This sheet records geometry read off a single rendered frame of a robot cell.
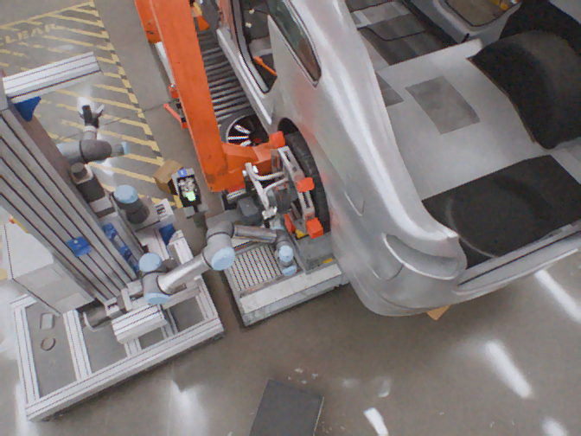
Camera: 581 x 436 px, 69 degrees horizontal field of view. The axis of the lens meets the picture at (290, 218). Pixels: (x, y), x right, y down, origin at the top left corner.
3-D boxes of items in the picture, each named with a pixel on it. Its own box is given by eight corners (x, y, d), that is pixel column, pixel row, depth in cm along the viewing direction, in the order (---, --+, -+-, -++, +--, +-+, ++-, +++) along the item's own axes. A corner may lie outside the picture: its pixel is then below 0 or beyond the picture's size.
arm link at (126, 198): (142, 210, 250) (134, 197, 239) (118, 214, 249) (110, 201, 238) (142, 195, 257) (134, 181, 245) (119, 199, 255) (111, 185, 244)
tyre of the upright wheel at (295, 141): (346, 237, 290) (367, 195, 229) (315, 249, 285) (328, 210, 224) (307, 159, 312) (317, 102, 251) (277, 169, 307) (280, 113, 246)
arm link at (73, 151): (121, 214, 249) (80, 151, 203) (95, 219, 247) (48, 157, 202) (121, 198, 255) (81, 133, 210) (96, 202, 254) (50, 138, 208)
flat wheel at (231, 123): (315, 157, 355) (315, 137, 335) (252, 199, 333) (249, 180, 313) (265, 115, 383) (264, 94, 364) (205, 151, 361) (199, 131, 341)
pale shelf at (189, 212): (209, 211, 309) (208, 208, 307) (187, 219, 306) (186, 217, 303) (193, 169, 331) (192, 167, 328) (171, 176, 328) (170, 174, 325)
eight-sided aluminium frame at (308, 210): (314, 243, 274) (316, 194, 229) (304, 247, 273) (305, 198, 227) (281, 182, 302) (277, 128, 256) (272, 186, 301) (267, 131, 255)
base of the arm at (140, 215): (128, 227, 256) (122, 219, 247) (122, 209, 263) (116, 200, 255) (152, 218, 259) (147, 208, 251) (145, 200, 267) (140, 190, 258)
